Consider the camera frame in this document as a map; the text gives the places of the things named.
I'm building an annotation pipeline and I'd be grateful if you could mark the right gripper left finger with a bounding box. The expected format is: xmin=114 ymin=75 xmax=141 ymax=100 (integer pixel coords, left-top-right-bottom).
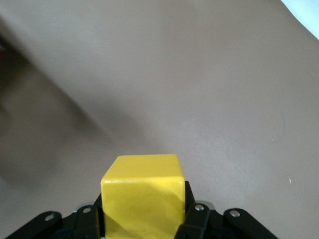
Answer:
xmin=3 ymin=193 xmax=107 ymax=239

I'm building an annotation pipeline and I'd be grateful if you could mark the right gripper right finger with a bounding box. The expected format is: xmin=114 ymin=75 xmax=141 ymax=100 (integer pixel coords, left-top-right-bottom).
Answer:
xmin=174 ymin=180 xmax=278 ymax=239

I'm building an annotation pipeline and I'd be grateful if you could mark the yellow block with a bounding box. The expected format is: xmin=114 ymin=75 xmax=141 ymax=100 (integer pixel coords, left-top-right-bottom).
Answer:
xmin=100 ymin=153 xmax=187 ymax=239

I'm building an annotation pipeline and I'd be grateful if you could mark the brown table cloth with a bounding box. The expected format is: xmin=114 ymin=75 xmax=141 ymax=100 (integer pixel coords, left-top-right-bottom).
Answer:
xmin=0 ymin=0 xmax=319 ymax=239

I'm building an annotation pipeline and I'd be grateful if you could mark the white flat panel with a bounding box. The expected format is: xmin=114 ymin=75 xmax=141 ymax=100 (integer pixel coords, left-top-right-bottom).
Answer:
xmin=281 ymin=0 xmax=319 ymax=41

